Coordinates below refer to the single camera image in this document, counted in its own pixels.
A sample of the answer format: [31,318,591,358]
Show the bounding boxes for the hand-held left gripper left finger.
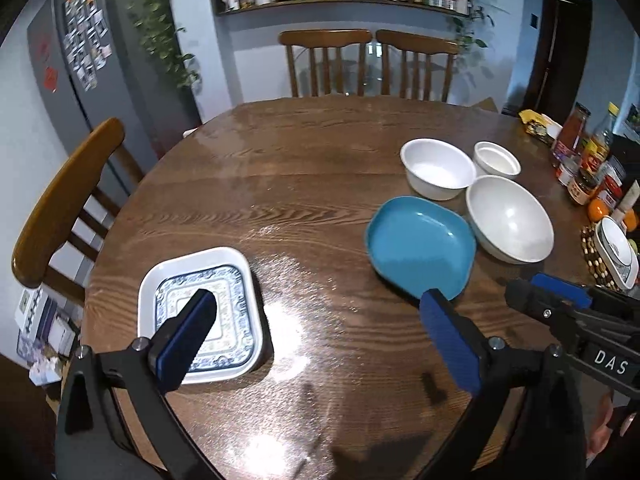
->
[54,287,226,480]

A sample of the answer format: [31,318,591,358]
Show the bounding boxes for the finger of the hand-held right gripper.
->
[530,273,640,319]
[504,279,597,346]

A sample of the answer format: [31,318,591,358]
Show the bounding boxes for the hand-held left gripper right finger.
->
[419,287,586,480]

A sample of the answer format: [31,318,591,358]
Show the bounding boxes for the white square plate blue pattern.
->
[137,246,264,386]

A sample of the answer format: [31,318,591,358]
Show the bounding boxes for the large white bowl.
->
[465,175,555,265]

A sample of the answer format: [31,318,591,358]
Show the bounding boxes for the small white bowl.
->
[473,141,522,181]

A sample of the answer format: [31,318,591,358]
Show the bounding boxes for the medium white bowl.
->
[400,138,477,202]

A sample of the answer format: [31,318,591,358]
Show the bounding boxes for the person's right hand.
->
[586,392,617,461]

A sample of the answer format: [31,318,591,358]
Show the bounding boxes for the wooden beaded trivet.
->
[580,222,626,291]

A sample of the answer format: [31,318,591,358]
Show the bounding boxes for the white kitchen scale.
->
[597,216,640,291]

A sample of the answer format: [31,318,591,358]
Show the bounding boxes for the orange fruit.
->
[586,199,613,222]

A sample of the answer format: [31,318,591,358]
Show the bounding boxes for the small jar white lid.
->
[556,155,581,187]

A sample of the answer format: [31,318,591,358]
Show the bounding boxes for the white tissue pack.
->
[29,355,66,386]

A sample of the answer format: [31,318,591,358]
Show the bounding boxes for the purple patterned box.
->
[17,310,61,361]

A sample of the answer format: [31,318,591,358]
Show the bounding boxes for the red sauce bottle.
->
[551,102,592,168]

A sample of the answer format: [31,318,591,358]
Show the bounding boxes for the white box with knobs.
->
[14,287,53,333]

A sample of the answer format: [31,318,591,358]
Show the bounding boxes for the glass bottle yellow cap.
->
[590,102,621,161]

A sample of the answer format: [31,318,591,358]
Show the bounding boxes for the yellow snack bag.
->
[517,110,563,141]

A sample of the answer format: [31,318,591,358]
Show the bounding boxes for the wooden chair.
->
[375,29,460,103]
[11,117,146,306]
[278,29,373,98]

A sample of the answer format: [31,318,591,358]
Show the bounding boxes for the dark wooden door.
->
[501,0,593,118]
[0,352,56,480]

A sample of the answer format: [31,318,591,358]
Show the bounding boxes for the grey refrigerator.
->
[26,0,203,161]

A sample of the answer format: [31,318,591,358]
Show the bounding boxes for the green trailing vine plant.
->
[115,0,203,91]
[445,0,501,96]

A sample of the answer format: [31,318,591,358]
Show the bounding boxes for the cluster of fridge photos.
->
[62,0,113,92]

